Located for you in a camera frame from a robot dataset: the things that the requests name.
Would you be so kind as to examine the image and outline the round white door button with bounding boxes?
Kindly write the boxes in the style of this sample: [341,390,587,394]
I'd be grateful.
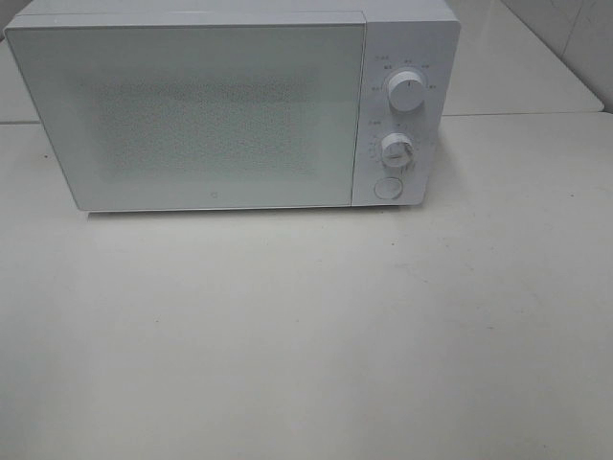
[374,177,403,200]

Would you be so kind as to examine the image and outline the white timer knob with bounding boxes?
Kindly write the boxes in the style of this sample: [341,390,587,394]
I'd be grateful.
[381,133,414,169]

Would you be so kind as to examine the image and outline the white microwave oven body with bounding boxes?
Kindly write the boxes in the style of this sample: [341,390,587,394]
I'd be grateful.
[4,1,461,211]

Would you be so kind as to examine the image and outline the upper white power knob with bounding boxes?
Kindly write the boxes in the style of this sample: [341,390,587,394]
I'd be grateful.
[387,69,426,112]

